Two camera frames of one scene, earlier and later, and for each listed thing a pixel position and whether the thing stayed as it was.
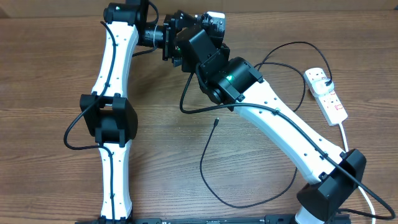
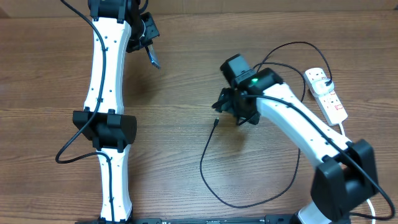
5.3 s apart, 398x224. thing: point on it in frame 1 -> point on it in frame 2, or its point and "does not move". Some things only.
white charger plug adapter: [319, 87] does not move
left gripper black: [180, 20] -> [153, 33]
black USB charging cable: [260, 65] does not move
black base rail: [268, 219] does not move
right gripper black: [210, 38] -> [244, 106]
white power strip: [331, 107] does not move
